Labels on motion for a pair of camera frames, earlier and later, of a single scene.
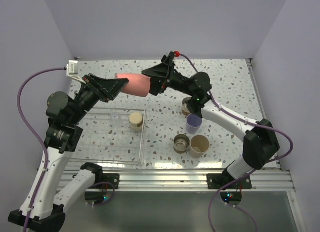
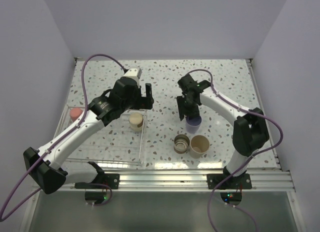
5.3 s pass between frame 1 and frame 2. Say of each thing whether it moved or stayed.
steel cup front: stayed
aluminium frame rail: stayed
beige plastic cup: stayed
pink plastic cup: moved
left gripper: moved
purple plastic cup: stayed
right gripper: moved
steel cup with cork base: stayed
